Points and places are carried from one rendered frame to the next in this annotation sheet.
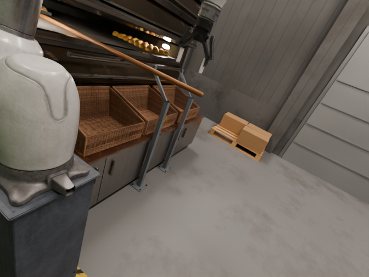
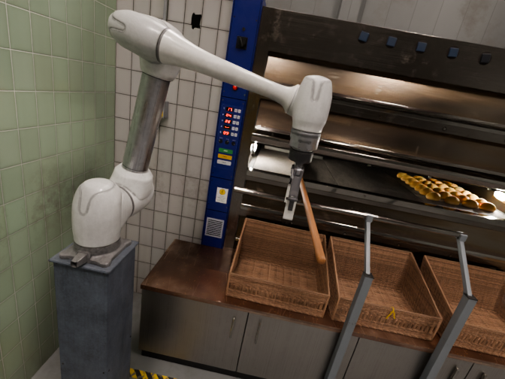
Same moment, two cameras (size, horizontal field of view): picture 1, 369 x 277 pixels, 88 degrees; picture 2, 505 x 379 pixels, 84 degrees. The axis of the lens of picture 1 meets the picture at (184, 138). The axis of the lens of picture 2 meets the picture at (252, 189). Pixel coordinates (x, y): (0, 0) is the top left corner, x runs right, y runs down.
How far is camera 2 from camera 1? 0.97 m
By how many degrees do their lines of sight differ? 68
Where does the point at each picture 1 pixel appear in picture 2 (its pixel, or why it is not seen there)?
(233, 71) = not seen: outside the picture
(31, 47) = (131, 177)
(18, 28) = (128, 166)
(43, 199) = (68, 262)
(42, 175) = (77, 247)
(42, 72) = (86, 186)
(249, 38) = not seen: outside the picture
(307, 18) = not seen: outside the picture
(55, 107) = (82, 205)
